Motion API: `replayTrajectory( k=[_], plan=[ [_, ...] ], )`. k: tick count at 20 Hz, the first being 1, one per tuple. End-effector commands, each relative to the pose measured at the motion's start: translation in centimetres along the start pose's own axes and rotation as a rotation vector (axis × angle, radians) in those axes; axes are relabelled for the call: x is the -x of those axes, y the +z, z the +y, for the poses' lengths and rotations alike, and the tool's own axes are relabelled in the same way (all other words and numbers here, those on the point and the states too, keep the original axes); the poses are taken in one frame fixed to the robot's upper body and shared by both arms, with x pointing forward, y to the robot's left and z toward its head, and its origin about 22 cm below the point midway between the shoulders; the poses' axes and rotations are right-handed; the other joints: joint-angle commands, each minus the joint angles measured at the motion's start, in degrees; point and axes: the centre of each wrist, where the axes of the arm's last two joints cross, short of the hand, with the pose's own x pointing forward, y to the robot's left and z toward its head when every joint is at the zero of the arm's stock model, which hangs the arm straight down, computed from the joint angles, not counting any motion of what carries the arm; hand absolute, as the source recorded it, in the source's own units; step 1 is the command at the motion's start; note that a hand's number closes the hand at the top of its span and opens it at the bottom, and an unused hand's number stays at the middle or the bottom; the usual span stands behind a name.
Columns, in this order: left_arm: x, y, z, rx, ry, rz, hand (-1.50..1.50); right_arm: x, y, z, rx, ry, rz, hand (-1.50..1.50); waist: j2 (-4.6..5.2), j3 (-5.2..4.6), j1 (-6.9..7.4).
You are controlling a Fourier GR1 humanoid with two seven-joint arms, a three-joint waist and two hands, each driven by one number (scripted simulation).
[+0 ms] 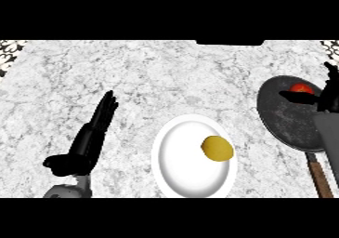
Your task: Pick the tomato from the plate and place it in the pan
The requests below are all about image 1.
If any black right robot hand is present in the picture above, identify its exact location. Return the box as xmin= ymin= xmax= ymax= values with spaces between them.
xmin=278 ymin=61 xmax=339 ymax=114

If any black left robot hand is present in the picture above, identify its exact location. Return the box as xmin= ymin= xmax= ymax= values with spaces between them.
xmin=42 ymin=89 xmax=120 ymax=178

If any yellow lemon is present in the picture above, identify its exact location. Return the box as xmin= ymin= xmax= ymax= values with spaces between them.
xmin=201 ymin=135 xmax=235 ymax=163

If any red tomato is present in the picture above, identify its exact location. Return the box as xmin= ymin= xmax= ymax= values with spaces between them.
xmin=290 ymin=82 xmax=316 ymax=95

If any white plate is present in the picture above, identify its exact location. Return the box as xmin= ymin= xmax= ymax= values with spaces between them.
xmin=150 ymin=113 xmax=239 ymax=199

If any dark pan with wooden handle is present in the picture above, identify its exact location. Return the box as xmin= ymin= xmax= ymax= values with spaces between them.
xmin=256 ymin=74 xmax=337 ymax=199

